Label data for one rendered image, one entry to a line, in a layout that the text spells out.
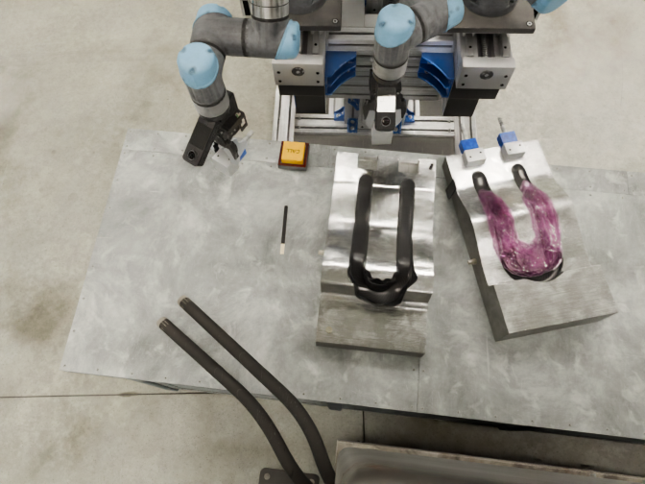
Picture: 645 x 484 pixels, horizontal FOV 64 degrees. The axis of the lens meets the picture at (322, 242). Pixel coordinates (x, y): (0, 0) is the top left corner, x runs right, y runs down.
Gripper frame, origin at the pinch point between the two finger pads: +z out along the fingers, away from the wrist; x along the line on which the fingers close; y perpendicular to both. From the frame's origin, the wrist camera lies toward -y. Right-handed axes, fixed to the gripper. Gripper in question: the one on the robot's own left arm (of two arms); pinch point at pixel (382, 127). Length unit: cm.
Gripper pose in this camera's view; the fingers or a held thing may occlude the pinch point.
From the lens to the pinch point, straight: 137.2
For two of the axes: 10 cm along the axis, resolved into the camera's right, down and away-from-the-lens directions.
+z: 0.3, 3.5, 9.4
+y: -0.3, -9.4, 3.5
